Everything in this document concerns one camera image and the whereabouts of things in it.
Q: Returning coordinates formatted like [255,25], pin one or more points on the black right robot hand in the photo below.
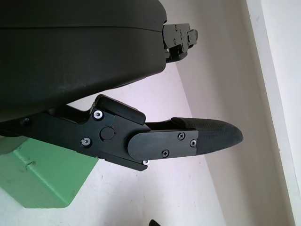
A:
[154,223]

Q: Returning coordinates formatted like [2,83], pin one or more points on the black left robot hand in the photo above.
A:
[70,58]

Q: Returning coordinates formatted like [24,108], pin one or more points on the green wooden block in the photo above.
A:
[42,181]

